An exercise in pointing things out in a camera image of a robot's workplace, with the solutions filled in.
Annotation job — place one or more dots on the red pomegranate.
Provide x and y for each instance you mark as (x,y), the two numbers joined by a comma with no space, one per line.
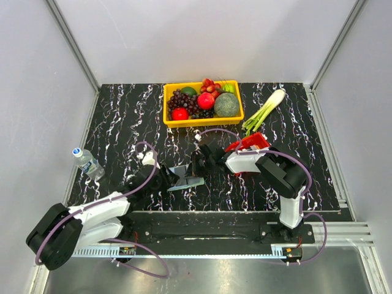
(206,101)

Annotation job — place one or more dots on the green apple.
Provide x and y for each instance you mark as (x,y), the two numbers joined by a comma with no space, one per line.
(227,87)

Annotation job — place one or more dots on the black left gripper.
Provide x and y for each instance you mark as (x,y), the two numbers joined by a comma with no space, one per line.
(169,178)

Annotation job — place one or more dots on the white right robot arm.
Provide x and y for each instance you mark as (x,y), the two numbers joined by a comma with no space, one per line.
(286,173)

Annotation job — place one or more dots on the clear plastic water bottle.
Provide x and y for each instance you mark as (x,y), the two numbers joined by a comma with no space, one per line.
(88,164)

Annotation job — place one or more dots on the green spring onion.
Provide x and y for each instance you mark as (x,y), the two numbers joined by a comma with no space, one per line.
(255,121)

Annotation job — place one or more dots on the green avocado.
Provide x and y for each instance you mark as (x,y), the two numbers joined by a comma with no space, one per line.
(188,91)

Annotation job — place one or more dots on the green netted melon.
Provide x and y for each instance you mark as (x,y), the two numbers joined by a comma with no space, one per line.
(226,105)

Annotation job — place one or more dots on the red round fruit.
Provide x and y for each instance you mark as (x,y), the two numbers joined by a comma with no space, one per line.
(179,114)

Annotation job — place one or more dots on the yellow plastic fruit bin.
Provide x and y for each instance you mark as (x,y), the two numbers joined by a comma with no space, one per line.
(216,121)

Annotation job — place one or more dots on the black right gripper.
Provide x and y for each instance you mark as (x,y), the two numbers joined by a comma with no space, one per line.
(193,169)

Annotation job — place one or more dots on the aluminium frame rail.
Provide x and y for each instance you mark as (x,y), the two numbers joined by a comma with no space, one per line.
(268,252)

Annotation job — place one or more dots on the dark purple grape bunch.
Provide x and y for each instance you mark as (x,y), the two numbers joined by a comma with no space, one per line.
(177,99)

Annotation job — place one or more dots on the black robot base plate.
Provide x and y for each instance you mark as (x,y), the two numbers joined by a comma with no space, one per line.
(185,232)

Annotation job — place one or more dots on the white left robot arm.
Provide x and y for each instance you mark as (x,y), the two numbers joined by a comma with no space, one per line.
(63,230)

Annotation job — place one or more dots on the red plastic card tray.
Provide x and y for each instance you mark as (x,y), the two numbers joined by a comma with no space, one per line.
(254,142)

